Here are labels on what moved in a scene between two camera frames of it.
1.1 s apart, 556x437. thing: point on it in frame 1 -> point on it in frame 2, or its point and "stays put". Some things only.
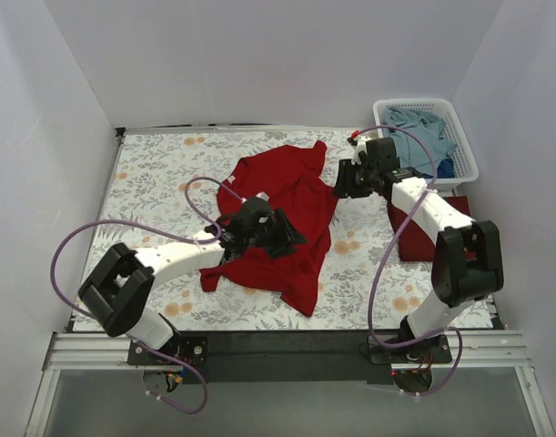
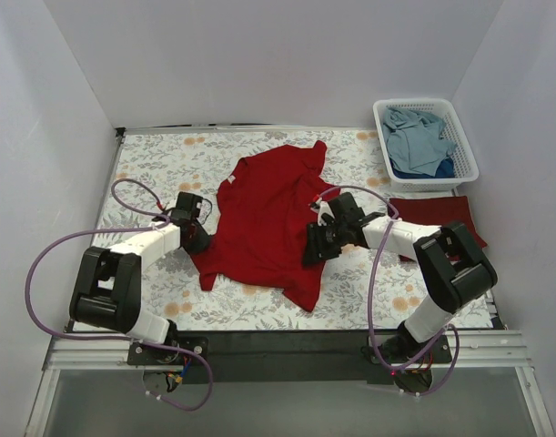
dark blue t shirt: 446,168 stays put
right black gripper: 348,177 -> 318,243
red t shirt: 290,177 stays put
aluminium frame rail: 495,348 stays put
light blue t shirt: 426,126 stays put
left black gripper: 278,230 -> 200,239
